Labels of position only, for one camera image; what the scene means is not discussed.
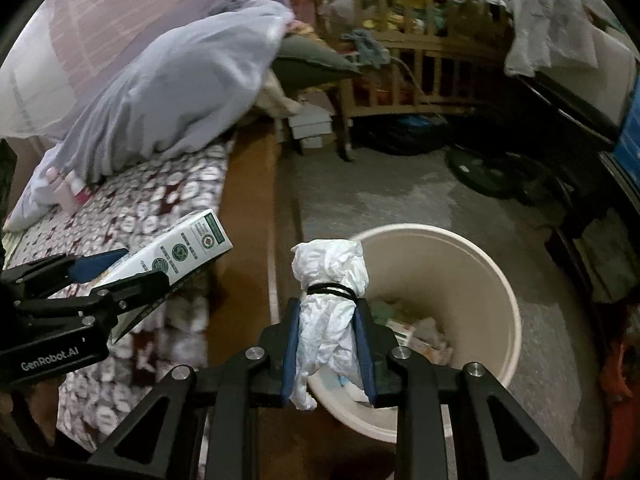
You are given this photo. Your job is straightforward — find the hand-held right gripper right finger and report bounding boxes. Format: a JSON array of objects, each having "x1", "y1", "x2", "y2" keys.
[{"x1": 352, "y1": 299, "x2": 582, "y2": 480}]

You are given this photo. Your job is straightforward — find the white box green emblems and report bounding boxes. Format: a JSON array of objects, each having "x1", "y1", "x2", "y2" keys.
[{"x1": 92, "y1": 208, "x2": 234, "y2": 344}]

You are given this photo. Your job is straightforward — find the red plastic bag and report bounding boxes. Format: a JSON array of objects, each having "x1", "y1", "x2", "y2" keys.
[{"x1": 599, "y1": 310, "x2": 640, "y2": 480}]

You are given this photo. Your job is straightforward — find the grey pillow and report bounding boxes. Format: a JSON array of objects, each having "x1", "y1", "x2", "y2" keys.
[{"x1": 272, "y1": 35, "x2": 364, "y2": 92}]

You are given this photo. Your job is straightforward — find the cream plastic bin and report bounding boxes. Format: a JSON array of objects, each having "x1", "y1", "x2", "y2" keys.
[{"x1": 305, "y1": 223, "x2": 523, "y2": 444}]

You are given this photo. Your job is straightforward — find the pink mosquito net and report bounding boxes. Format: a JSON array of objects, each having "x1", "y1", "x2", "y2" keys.
[{"x1": 0, "y1": 0, "x2": 322, "y2": 141}]

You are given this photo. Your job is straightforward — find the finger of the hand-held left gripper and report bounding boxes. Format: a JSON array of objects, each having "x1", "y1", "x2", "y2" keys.
[
  {"x1": 14, "y1": 269, "x2": 172, "y2": 332},
  {"x1": 0, "y1": 247, "x2": 130, "y2": 302}
]

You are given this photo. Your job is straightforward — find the blue cardboard box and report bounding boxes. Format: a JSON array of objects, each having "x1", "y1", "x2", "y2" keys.
[{"x1": 613, "y1": 76, "x2": 640, "y2": 187}]

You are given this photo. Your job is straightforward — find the grey duvet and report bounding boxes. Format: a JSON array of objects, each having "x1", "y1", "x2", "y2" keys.
[{"x1": 5, "y1": 0, "x2": 297, "y2": 232}]

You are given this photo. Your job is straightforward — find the black floor fan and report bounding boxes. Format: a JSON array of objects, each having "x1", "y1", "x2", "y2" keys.
[{"x1": 444, "y1": 144, "x2": 574, "y2": 207}]

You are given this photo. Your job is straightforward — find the wooden crib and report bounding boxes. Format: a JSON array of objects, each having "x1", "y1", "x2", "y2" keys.
[{"x1": 312, "y1": 0, "x2": 517, "y2": 162}]

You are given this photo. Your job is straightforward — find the white plastic bag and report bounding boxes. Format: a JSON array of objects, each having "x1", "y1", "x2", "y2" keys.
[
  {"x1": 477, "y1": 0, "x2": 599, "y2": 79},
  {"x1": 290, "y1": 238, "x2": 370, "y2": 411}
]

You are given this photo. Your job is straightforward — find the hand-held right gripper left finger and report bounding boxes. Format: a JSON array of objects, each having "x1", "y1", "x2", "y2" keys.
[{"x1": 87, "y1": 297, "x2": 302, "y2": 480}]

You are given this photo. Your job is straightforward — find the white foam box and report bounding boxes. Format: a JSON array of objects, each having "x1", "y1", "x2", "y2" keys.
[{"x1": 289, "y1": 105, "x2": 335, "y2": 151}]

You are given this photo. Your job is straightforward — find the printed fleece blanket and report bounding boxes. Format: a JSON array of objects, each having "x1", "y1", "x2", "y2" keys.
[{"x1": 2, "y1": 137, "x2": 239, "y2": 454}]

